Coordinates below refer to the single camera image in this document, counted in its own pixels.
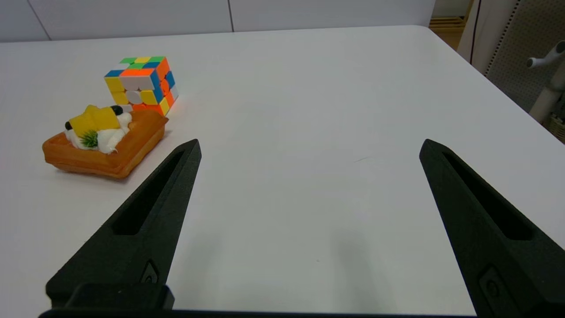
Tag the black woven storage basket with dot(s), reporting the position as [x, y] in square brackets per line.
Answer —
[558, 128]

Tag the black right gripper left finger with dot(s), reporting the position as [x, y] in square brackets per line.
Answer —
[141, 238]

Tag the grey perforated panel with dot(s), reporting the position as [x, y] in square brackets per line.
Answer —
[512, 39]

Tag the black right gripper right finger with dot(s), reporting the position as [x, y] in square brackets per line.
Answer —
[490, 238]

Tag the white side desk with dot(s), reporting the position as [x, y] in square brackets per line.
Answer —
[549, 97]

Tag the multicoloured puzzle cube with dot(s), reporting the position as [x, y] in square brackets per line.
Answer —
[141, 81]

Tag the orange triangle bread with toppings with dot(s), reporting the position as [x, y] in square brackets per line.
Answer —
[128, 150]

